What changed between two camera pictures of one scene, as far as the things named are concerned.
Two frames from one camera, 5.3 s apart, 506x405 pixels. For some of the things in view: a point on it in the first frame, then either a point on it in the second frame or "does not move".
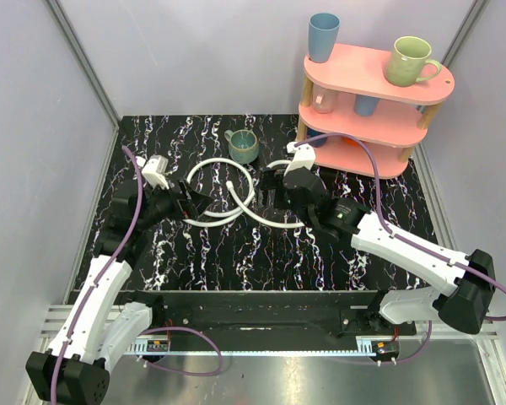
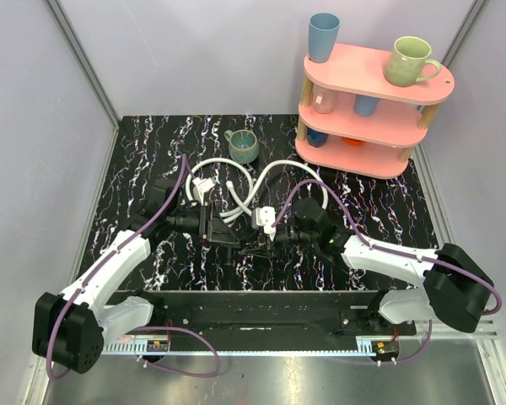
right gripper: (271, 178) → (269, 245)
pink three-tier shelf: (359, 123) does not move
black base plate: (268, 316) does not move
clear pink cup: (325, 100) does not move
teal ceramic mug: (243, 145) does not move
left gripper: (182, 200) → (210, 221)
